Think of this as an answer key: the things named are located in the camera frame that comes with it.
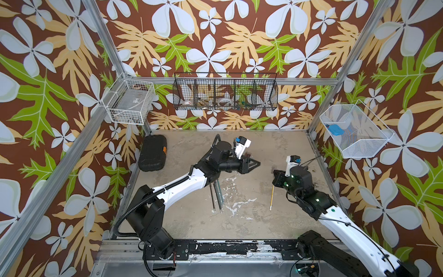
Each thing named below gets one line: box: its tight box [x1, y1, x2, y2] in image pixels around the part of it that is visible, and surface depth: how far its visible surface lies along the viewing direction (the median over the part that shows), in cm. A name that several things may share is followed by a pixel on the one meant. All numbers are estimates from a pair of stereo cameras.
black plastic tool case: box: [138, 134, 168, 172], surface depth 103 cm
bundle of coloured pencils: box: [209, 179, 225, 214], surface depth 93 cm
